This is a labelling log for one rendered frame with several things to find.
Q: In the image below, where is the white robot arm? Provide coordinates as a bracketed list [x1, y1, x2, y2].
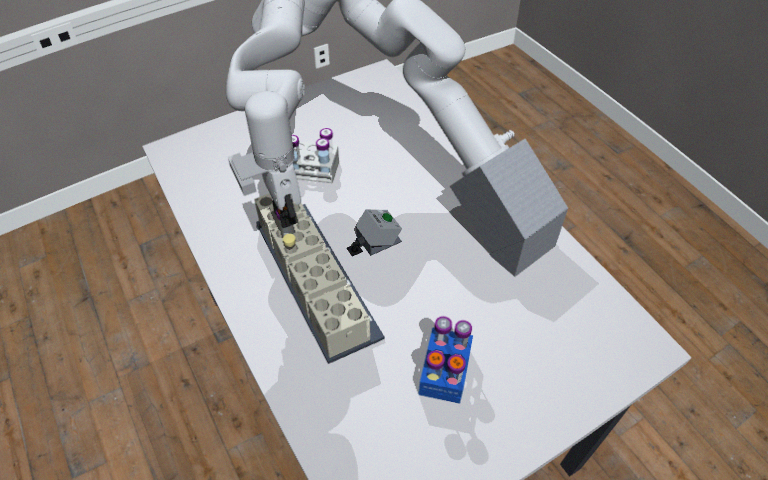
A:
[226, 0, 515, 196]

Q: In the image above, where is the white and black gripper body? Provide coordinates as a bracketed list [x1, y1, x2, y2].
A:
[263, 156, 302, 211]

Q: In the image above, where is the blue tube rack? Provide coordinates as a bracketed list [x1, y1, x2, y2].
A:
[419, 329, 472, 404]

